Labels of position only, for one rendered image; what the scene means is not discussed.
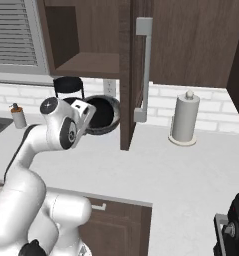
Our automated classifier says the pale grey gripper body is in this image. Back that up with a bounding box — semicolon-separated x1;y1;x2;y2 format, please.
71;102;98;150

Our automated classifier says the brown open cabinet door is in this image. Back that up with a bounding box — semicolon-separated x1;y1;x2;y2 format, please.
118;0;155;152

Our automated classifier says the brown base cabinet drawer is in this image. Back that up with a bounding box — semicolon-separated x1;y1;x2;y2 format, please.
0;179;154;256

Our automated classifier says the white soap dispenser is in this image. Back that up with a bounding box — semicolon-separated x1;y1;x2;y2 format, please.
9;102;28;130

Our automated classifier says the white paper towel roll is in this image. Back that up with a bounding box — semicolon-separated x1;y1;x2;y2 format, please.
167;89;202;147

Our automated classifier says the window with grey blinds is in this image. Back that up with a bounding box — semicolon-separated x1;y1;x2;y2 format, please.
0;0;51;76

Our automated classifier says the white wall outlet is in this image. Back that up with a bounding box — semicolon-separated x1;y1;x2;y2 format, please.
102;78;117;98

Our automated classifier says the grey cabinet door handle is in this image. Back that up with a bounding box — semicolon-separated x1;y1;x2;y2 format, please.
133;16;154;124

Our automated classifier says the open brown wall cabinet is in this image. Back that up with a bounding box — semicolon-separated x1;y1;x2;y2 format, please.
36;0;132;80

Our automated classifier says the white drawer handle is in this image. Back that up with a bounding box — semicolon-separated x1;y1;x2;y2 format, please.
90;202;107;212

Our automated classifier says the brown closed wall cabinet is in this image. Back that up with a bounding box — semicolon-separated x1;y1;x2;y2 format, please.
148;0;239;89

